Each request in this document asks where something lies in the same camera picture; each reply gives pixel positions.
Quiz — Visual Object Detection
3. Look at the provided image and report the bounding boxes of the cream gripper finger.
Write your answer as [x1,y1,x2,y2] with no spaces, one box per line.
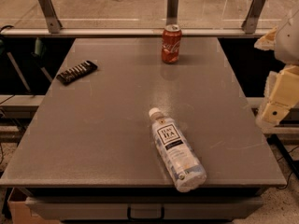
[256,64,299,128]
[254,27,278,50]

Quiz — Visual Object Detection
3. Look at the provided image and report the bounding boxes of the red coke can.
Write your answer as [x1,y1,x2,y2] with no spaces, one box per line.
[162,24,182,63]

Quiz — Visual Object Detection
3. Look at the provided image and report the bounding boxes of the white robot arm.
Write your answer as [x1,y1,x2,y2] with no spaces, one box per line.
[254,10,299,128]

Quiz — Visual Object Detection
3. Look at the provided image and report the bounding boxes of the blue plastic tea bottle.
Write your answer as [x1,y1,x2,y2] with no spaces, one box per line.
[149,107,206,192]

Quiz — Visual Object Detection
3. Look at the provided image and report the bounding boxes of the black snack bar packet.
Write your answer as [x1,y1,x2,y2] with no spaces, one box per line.
[56,61,98,86]

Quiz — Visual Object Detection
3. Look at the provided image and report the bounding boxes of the cardboard box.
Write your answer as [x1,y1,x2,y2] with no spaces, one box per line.
[8,189,60,224]

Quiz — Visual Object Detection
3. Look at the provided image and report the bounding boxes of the right metal bracket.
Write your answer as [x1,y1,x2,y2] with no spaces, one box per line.
[241,0,266,34]

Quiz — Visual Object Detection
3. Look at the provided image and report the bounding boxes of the metal bracket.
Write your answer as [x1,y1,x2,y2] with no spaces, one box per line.
[38,0,62,34]
[166,0,178,25]
[241,0,266,34]

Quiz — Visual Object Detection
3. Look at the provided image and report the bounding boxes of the middle metal bracket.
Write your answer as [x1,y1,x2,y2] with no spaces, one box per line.
[166,0,178,25]

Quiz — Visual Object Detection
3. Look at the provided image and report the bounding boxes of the grey drawer with handle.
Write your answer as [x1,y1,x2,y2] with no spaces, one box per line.
[25,197,263,221]

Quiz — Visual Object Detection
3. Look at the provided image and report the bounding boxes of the left metal bracket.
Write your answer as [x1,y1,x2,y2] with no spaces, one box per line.
[38,0,62,34]

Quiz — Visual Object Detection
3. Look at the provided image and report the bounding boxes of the metal rail behind table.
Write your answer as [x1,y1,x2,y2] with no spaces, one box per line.
[1,28,269,37]

